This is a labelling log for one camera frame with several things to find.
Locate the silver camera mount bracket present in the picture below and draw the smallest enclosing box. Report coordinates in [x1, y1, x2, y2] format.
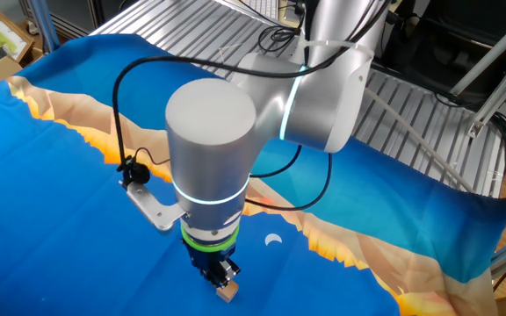
[124, 179, 188, 233]

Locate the thick black camera cable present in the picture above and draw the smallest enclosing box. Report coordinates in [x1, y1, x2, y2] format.
[111, 0, 393, 186]

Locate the blue mountain print cloth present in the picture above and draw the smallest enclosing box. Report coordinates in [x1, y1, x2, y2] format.
[0, 32, 506, 316]

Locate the black side panel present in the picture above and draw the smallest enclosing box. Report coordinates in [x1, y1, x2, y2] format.
[18, 0, 144, 41]

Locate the wooden picture frame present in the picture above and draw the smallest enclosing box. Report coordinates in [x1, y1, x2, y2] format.
[0, 11, 35, 75]

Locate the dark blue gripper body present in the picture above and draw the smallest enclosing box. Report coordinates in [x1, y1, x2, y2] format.
[183, 243, 236, 276]

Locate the white cable tie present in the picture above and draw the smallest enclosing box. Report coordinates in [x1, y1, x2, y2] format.
[298, 38, 376, 61]

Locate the black equipment box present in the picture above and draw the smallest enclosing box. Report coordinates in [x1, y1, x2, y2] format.
[373, 0, 506, 111]

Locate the small wooden block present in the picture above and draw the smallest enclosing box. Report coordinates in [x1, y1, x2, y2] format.
[215, 280, 240, 304]

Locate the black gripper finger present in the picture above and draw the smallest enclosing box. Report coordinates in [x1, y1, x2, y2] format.
[202, 271, 223, 289]
[217, 258, 242, 289]

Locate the grey base cable hose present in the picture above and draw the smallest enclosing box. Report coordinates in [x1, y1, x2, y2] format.
[364, 89, 476, 194]

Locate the thin black wire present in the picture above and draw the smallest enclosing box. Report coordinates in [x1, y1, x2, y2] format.
[134, 146, 171, 168]

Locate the white keyboard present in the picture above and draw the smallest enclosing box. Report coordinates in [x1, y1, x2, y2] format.
[235, 0, 280, 21]

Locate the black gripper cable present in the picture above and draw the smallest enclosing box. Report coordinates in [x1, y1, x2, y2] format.
[242, 151, 334, 212]
[247, 143, 303, 180]

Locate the green flange ring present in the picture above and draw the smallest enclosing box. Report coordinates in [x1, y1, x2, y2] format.
[179, 222, 241, 254]

